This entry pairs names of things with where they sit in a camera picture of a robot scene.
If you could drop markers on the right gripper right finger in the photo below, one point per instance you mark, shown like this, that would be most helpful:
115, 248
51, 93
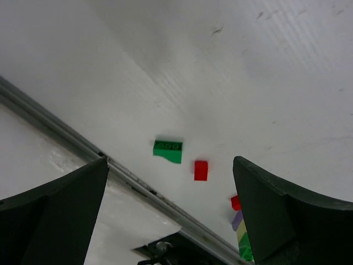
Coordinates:
289, 224

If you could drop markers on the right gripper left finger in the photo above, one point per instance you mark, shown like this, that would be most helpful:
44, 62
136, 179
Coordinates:
53, 223

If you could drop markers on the purple green lego stack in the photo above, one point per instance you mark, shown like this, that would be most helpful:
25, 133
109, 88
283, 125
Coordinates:
238, 225

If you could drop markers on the small red square brick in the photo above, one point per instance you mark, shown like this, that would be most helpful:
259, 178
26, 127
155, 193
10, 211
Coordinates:
200, 170

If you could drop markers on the small green wedge piece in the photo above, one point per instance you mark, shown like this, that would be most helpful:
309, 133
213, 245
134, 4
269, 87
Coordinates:
171, 150

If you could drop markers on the red slope piece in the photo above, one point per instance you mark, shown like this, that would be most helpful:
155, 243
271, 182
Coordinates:
235, 202

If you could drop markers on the aluminium front rail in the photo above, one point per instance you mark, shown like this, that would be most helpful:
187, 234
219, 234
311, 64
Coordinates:
52, 126

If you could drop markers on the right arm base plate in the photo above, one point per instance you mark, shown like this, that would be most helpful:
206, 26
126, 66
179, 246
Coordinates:
175, 249

